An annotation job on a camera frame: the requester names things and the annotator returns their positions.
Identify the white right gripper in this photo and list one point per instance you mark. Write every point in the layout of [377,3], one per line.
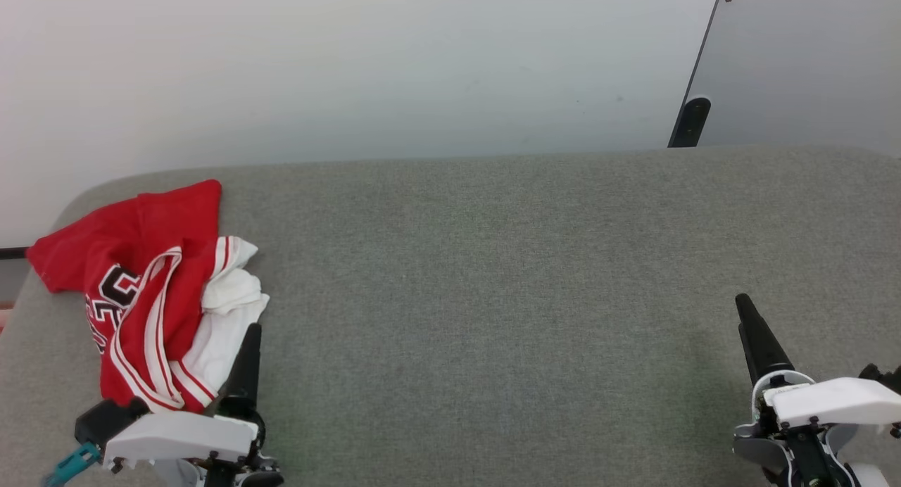
[830,402]

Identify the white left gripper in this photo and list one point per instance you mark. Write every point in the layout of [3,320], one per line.
[183,438]

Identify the red and white jersey shirt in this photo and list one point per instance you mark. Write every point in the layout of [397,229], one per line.
[169,290]

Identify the black slanted pole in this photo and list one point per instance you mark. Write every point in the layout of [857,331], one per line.
[690,121]

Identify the grey fabric sofa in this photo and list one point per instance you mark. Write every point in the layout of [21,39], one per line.
[493,297]

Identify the dark baseboard strip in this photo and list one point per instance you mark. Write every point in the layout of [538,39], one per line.
[10,253]

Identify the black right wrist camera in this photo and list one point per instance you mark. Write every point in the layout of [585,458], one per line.
[883,378]

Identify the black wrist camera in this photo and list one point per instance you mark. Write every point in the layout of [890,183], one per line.
[883,378]
[105,420]

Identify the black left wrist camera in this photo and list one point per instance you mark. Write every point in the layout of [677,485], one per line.
[105,420]

